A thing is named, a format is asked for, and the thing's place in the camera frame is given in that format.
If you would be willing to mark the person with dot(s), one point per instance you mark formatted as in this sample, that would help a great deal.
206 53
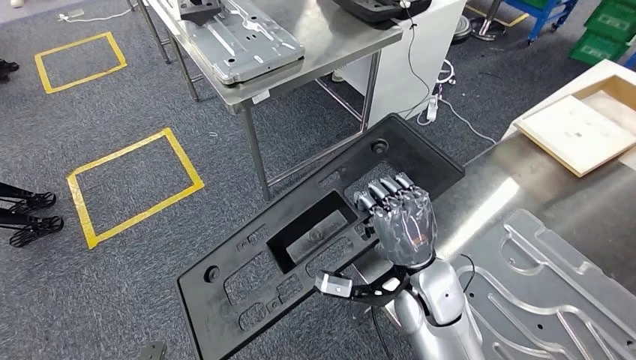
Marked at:
7 67

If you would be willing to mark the black moulded part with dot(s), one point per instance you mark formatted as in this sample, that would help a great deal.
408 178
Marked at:
377 10

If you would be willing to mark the black fixture block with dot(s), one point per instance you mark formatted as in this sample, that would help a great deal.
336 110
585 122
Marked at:
198 10

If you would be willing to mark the blue metal cart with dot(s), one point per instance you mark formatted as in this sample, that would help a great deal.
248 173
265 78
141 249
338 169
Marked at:
541 7

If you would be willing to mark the black plastic panel part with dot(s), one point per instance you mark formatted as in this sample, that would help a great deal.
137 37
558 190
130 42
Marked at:
422 154

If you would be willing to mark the pale wooden tray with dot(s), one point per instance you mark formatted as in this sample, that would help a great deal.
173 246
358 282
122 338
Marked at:
551 102

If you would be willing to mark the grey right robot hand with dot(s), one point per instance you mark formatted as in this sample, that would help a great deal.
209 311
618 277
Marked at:
407 228

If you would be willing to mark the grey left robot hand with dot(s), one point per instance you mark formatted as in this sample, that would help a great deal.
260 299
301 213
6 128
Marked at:
153 352

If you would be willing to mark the chrome stanchion post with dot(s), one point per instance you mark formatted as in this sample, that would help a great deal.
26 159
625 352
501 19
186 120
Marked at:
484 30
462 30

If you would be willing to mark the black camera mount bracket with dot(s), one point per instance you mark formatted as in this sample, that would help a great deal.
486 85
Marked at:
377 293

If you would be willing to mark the steel workbench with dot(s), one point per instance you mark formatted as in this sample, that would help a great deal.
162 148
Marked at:
546 174

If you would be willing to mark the white power strip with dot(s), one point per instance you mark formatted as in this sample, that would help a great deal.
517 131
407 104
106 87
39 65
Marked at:
432 109

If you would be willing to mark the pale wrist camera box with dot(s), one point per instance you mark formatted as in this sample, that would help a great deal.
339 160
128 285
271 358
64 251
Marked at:
334 285

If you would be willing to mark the stamped sheet metal part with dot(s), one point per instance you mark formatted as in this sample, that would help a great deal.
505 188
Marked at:
248 44
546 298

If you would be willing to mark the yellow floor tape square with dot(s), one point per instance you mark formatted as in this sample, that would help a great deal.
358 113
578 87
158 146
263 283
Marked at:
86 78
516 20
79 208

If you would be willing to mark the steel table with legs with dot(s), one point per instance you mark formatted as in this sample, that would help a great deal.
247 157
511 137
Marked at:
338 30

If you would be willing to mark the green plastic crate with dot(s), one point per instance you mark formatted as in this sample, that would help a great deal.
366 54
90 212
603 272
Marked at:
611 20
596 49

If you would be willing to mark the white cabinet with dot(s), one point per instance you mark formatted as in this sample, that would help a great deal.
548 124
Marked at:
397 74

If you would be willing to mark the white charger on floor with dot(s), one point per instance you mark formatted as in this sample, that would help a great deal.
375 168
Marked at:
74 13

